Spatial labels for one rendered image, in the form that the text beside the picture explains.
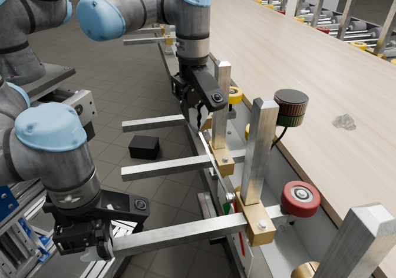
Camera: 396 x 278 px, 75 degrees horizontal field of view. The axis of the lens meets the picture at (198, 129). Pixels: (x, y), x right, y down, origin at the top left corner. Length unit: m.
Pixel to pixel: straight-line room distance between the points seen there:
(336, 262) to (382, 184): 0.41
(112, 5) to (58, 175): 0.29
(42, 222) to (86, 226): 1.09
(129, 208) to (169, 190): 1.31
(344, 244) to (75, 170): 0.35
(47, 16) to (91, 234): 0.63
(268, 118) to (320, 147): 0.34
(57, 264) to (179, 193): 0.79
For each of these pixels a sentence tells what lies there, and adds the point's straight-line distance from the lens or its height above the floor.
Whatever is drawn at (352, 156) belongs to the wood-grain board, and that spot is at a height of 0.90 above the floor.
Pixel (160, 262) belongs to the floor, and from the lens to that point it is 1.54.
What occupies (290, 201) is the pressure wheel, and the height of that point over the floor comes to 0.91.
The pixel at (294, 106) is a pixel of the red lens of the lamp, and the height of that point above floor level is 1.13.
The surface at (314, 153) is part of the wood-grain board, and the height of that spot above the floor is 0.90.
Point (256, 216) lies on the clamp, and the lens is 0.61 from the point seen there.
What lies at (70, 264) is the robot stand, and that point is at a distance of 1.40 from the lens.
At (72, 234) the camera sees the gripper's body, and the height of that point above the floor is 0.96.
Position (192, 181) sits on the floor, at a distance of 1.85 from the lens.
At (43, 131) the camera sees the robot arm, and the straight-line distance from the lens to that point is 0.36.
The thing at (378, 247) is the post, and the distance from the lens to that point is 0.33.
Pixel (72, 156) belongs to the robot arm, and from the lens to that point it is 0.39.
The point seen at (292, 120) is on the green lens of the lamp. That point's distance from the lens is 0.49.
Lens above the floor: 1.36
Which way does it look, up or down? 36 degrees down
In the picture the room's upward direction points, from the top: straight up
